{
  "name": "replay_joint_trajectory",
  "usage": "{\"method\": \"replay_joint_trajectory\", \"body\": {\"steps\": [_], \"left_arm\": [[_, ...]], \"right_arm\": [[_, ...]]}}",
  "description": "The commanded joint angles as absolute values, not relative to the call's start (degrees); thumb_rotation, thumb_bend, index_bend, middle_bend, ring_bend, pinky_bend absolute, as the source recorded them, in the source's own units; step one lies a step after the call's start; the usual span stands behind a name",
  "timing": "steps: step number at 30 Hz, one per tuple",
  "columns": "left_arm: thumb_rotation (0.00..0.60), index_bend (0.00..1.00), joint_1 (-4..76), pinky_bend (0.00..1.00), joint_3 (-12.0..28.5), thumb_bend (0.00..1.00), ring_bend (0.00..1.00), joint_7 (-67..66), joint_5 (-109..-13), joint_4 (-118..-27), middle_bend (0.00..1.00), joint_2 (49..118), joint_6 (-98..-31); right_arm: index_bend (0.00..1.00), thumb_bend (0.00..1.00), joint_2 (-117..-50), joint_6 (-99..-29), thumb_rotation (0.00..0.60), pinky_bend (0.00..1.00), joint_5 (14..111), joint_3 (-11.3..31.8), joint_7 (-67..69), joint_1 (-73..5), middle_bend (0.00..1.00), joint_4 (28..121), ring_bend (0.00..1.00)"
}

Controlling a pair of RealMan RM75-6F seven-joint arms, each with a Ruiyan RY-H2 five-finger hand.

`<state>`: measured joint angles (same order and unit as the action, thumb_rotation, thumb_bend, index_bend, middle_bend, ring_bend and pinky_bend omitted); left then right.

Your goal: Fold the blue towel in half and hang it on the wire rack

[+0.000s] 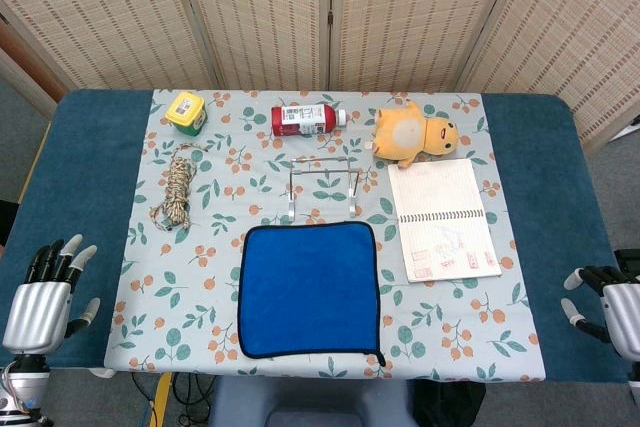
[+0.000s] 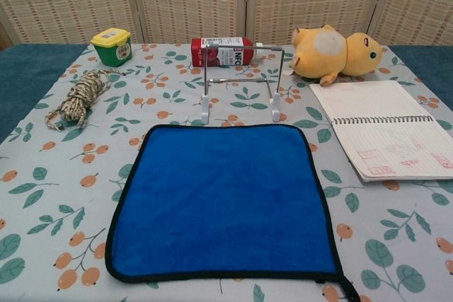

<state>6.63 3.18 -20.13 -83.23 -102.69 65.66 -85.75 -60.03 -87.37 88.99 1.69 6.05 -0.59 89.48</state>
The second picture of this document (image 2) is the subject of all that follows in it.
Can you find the yellow plush toy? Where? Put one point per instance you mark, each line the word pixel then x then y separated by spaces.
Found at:
pixel 318 58

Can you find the red juice bottle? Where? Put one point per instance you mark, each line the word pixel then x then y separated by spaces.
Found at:
pixel 226 55

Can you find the teal table cover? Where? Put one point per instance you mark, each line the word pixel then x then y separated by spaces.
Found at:
pixel 24 75

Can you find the blue microfiber cloth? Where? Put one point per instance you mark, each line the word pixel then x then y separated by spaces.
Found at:
pixel 226 203

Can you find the green jar with yellow lid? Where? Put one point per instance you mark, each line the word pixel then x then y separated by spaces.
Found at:
pixel 113 51

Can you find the metal wire stand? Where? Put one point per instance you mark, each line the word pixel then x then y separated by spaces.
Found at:
pixel 276 107

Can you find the white spiral notebook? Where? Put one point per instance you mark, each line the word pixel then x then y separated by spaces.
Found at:
pixel 371 104

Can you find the floral fruit print tablecloth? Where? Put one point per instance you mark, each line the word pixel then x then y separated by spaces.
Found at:
pixel 70 181

